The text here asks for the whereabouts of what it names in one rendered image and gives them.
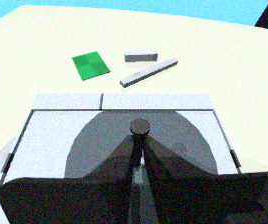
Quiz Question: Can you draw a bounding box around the green flat square pad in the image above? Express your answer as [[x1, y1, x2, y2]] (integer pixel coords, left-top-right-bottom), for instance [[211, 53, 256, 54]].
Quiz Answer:
[[72, 51, 111, 80]]

